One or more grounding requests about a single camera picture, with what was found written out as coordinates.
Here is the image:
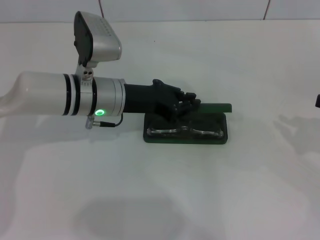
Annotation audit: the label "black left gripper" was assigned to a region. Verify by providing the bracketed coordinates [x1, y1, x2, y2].
[124, 78, 202, 121]

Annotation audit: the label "clear plastic glasses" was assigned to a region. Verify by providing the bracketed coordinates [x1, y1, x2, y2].
[146, 122, 225, 139]

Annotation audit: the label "green glasses case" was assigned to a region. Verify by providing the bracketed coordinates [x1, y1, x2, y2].
[142, 102, 233, 145]

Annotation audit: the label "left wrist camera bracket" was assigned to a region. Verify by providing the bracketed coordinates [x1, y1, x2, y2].
[74, 61, 99, 87]

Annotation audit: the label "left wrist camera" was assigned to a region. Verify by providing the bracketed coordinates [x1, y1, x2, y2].
[73, 11, 123, 68]

